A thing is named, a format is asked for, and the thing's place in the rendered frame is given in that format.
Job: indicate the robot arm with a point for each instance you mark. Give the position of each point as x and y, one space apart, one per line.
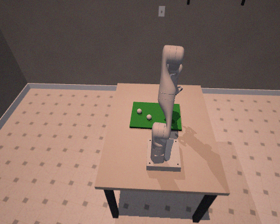
171 62

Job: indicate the green flat mat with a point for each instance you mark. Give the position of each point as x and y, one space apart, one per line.
140 120

